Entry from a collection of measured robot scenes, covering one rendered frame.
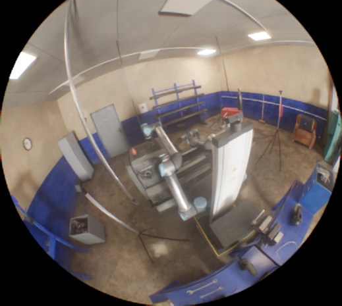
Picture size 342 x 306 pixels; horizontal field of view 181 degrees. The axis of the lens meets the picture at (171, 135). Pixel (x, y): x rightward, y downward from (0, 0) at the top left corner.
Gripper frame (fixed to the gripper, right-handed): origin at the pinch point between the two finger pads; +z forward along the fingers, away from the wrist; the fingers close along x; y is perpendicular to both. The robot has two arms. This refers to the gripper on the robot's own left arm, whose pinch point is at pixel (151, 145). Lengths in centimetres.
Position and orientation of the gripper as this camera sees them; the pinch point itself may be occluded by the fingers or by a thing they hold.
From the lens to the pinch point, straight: 158.7
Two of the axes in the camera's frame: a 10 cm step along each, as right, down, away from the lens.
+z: 2.4, 8.8, 4.2
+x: 8.2, 0.5, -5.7
